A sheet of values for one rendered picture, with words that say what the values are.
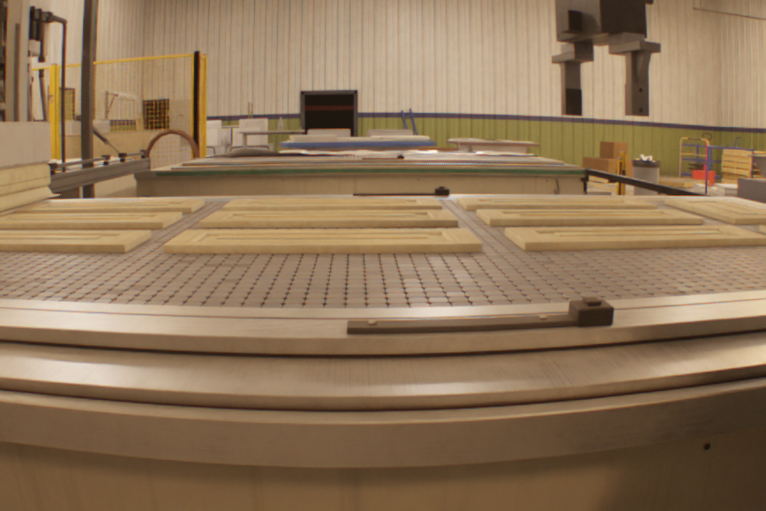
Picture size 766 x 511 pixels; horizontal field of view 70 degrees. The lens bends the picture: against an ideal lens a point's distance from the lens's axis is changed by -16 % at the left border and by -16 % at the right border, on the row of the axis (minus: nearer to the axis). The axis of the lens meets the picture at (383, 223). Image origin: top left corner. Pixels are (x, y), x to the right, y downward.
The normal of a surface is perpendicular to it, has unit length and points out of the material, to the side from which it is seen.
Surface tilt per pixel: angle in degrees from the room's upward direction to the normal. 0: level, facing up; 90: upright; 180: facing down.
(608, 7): 90
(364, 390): 0
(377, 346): 90
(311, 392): 0
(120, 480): 90
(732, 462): 90
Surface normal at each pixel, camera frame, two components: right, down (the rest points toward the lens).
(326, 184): 0.04, 0.15
